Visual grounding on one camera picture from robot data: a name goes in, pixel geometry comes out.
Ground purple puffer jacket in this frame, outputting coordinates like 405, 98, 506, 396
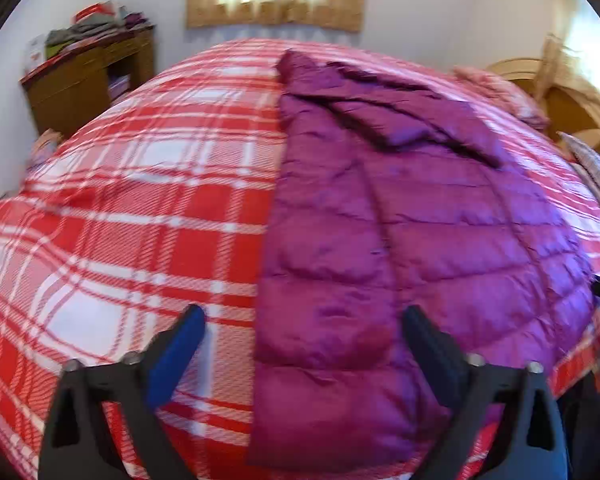
248, 50, 594, 474

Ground pink clothes heap on floor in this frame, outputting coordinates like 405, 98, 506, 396
26, 129, 65, 171

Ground grey folded clothes pile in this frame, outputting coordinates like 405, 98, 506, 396
45, 13, 122, 49

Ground purple folded clothes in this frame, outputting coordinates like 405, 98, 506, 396
122, 12, 148, 29

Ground red plaid bed cover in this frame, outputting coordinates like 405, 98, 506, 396
0, 39, 600, 479

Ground striped pillow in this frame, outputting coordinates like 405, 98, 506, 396
557, 130, 600, 241

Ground wooden headboard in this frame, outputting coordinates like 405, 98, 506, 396
486, 35, 600, 154

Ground boxes in desk shelf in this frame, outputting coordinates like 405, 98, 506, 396
108, 74, 131, 102

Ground brown wooden desk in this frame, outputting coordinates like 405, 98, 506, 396
20, 25, 156, 138

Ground pink floral pillow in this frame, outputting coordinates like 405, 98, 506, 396
452, 66, 550, 132

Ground white card box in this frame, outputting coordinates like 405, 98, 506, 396
23, 35, 46, 74

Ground side window curtain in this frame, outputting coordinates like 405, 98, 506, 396
534, 0, 600, 104

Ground red box on desk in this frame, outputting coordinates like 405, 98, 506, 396
73, 1, 116, 24

